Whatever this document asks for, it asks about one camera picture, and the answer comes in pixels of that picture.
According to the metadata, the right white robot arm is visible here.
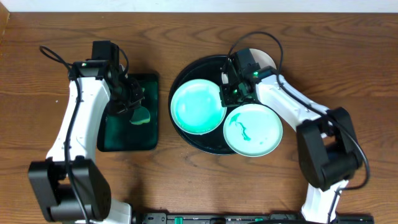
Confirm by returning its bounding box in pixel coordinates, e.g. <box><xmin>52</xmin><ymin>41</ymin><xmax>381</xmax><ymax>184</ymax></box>
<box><xmin>220</xmin><ymin>49</ymin><xmax>370</xmax><ymax>223</ymax></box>

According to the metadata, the mint green plate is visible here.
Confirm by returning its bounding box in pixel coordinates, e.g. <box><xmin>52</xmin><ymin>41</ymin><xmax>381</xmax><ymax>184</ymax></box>
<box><xmin>223</xmin><ymin>104</ymin><xmax>283</xmax><ymax>157</ymax></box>
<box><xmin>170</xmin><ymin>79</ymin><xmax>227</xmax><ymax>135</ymax></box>

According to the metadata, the black round tray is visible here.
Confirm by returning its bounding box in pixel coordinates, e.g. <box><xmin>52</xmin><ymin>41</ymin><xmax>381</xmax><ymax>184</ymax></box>
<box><xmin>168</xmin><ymin>54</ymin><xmax>277</xmax><ymax>156</ymax></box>

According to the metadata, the pink white plate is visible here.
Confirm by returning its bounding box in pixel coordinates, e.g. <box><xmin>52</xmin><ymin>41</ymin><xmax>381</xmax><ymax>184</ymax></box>
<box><xmin>249</xmin><ymin>49</ymin><xmax>277</xmax><ymax>71</ymax></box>

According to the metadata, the black rectangular water tray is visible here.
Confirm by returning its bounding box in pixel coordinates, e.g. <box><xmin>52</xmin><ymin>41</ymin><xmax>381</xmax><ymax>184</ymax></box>
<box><xmin>97</xmin><ymin>73</ymin><xmax>159</xmax><ymax>152</ymax></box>

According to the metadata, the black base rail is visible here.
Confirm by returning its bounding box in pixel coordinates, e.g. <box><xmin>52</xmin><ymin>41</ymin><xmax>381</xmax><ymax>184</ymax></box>
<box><xmin>133</xmin><ymin>212</ymin><xmax>376</xmax><ymax>224</ymax></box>

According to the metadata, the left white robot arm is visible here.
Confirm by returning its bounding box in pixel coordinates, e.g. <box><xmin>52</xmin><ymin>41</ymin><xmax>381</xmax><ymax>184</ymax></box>
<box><xmin>28</xmin><ymin>40</ymin><xmax>144</xmax><ymax>223</ymax></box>

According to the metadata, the green sponge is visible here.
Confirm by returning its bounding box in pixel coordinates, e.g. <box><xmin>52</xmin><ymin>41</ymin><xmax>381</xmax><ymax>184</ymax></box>
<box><xmin>130</xmin><ymin>106</ymin><xmax>150</xmax><ymax>125</ymax></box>

